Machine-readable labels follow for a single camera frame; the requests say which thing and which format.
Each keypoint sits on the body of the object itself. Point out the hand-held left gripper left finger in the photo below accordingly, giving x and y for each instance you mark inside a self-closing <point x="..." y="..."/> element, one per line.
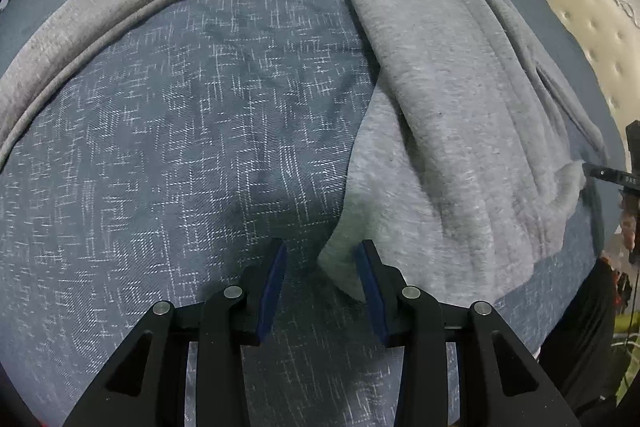
<point x="272" y="287"/>

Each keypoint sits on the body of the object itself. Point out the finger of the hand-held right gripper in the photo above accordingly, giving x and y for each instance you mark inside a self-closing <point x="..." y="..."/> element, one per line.
<point x="602" y="171"/>

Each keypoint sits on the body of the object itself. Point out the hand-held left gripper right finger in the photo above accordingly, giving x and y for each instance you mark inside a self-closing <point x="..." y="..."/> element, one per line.
<point x="370" y="292"/>

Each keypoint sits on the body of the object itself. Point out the grey knit sweater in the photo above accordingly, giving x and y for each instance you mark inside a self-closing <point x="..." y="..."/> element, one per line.
<point x="450" y="107"/>

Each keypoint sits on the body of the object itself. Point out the person's right forearm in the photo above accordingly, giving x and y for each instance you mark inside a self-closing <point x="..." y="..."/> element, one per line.
<point x="585" y="332"/>

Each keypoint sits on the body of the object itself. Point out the person's right hand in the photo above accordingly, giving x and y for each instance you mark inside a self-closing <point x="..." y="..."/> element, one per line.
<point x="630" y="227"/>

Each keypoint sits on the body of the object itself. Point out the bed with blue patterned sheet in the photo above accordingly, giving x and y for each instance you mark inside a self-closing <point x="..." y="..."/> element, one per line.
<point x="150" y="132"/>

